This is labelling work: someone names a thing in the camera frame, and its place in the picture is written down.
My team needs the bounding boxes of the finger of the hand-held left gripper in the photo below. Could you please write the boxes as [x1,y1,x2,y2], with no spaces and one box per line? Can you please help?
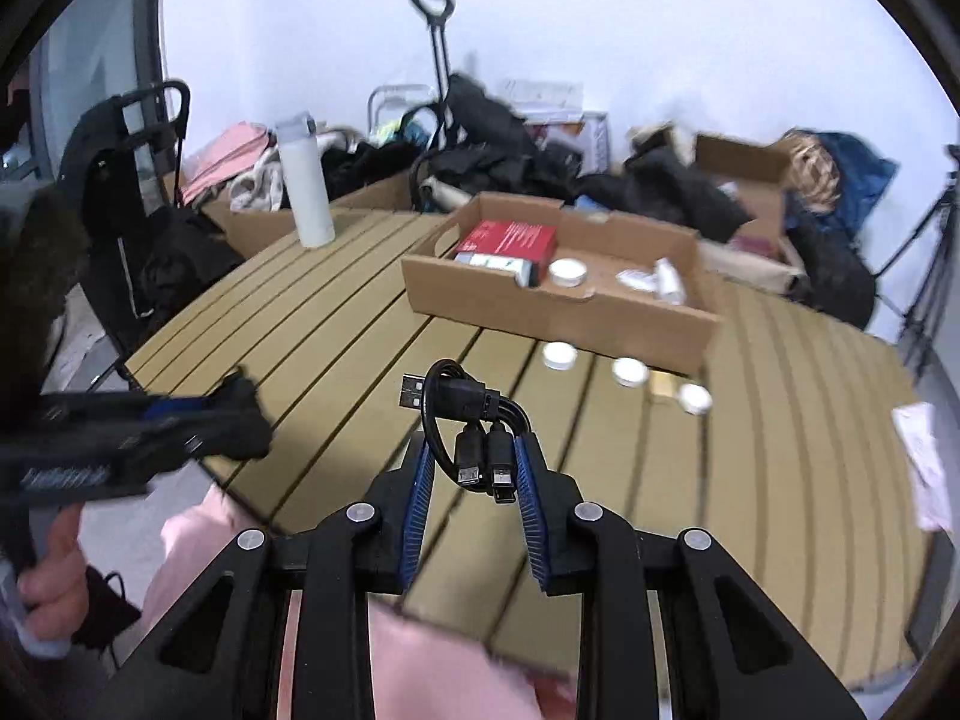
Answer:
[146,367,260,422]
[180,411,272,462]

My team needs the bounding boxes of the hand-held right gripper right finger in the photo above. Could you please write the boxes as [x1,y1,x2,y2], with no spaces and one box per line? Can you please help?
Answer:
[514,431,863,720]

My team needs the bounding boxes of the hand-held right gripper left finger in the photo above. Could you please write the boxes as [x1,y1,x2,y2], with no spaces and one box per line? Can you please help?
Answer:
[97,431,440,720]

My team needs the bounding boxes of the black USB cable bundle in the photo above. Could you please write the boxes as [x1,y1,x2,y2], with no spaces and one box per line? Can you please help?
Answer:
[397,358,535,507]

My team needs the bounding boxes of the cardboard tray box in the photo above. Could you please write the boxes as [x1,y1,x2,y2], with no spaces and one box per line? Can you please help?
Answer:
[401,193,722,376]

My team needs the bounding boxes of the white box green label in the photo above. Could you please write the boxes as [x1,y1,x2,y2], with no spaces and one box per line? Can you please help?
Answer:
[454,253,537,287]

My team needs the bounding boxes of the small white bottle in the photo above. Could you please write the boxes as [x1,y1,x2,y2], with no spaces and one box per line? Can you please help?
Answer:
[652,259,687,305]

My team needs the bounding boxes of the red box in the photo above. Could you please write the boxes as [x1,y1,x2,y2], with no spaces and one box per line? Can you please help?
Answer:
[455,220,560,262]

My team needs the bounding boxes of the person's left hand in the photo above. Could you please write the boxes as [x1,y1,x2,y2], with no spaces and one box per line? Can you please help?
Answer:
[15,502,89,642]

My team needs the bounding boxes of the pink blanket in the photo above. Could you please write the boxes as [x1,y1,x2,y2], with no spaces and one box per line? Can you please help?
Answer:
[142,484,578,720]

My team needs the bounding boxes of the black cloth pouch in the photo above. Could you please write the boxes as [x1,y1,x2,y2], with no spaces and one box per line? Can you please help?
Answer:
[75,566,143,650]

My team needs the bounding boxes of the dark fuzzy cloth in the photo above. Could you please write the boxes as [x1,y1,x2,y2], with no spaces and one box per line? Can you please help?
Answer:
[0,187,91,428]

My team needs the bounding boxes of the large cardboard box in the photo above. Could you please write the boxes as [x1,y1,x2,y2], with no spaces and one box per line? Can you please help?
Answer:
[202,172,421,260]

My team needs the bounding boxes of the beige clothes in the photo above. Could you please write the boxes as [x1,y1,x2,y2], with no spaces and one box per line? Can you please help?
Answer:
[229,131,353,212]

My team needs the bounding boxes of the white thermos bottle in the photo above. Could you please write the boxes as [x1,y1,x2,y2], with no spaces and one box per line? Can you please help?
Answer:
[274,111,335,248]

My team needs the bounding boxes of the pink bag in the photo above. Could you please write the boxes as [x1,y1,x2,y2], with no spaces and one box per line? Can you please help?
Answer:
[182,121,272,205]

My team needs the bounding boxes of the black clothing heap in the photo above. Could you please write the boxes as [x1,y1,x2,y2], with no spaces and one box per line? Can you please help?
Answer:
[416,73,755,241]

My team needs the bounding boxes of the black white printed box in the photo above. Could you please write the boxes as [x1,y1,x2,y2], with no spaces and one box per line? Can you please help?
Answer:
[517,109,608,181]

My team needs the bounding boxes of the white paper sheet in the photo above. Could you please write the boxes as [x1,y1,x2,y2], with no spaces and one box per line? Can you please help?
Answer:
[891,403,953,533]

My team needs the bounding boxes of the open cardboard box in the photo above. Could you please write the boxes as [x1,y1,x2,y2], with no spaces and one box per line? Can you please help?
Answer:
[694,133,800,263]

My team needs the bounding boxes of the woven rattan ball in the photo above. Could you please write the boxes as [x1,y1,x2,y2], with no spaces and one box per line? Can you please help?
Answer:
[784,136,837,211]

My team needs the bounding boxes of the blue bag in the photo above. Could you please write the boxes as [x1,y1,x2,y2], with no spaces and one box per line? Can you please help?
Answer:
[780,131,897,241]

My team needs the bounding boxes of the black tripod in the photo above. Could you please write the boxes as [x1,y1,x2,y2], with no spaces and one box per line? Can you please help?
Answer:
[874,150,960,376]

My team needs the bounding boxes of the black trolley frame handle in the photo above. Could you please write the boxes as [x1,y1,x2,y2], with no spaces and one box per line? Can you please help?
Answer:
[112,81,190,211]

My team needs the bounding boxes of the grey metal frame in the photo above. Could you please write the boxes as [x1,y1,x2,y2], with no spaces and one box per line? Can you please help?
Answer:
[367,82,432,140]

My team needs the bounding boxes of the black cart pull handle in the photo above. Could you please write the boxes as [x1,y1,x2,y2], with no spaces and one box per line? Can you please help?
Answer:
[410,0,458,151]

